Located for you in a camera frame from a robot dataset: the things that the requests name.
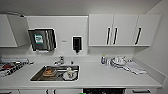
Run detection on blue dish soap bottle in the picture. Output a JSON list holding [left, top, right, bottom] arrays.
[[100, 54, 107, 66]]

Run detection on small white bottle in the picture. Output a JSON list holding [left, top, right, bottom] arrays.
[[105, 57, 111, 67]]

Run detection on chrome sink faucet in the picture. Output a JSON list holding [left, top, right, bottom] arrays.
[[53, 55, 66, 67]]

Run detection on white cup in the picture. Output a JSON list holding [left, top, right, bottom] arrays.
[[63, 67, 76, 81]]

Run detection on stack of white plates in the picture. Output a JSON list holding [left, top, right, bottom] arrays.
[[110, 55, 130, 69]]

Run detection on brown bowl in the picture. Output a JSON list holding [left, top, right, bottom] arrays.
[[42, 67, 57, 77]]

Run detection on dark paper towel dispenser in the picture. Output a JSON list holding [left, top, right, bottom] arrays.
[[27, 27, 58, 53]]

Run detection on steel kitchen sink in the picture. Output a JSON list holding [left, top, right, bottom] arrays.
[[29, 64, 81, 83]]

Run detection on white drawer cabinet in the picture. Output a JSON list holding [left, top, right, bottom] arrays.
[[125, 87, 158, 94], [0, 88, 20, 94]]

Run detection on black wall soap dispenser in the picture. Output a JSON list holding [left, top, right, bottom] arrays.
[[71, 35, 83, 55]]

